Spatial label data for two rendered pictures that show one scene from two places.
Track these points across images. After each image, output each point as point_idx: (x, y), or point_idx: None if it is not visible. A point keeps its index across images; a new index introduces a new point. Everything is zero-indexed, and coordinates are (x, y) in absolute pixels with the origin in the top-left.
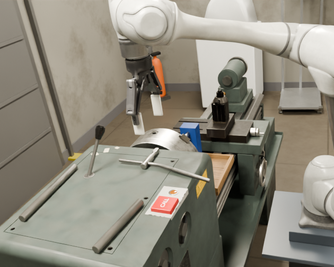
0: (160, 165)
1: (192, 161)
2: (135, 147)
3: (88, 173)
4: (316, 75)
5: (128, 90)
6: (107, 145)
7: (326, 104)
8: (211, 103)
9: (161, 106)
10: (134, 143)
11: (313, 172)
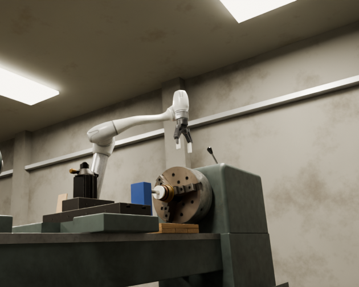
0: None
1: None
2: (195, 168)
3: None
4: (113, 146)
5: (190, 132)
6: (212, 165)
7: (106, 161)
8: (96, 176)
9: (176, 144)
10: (196, 170)
11: None
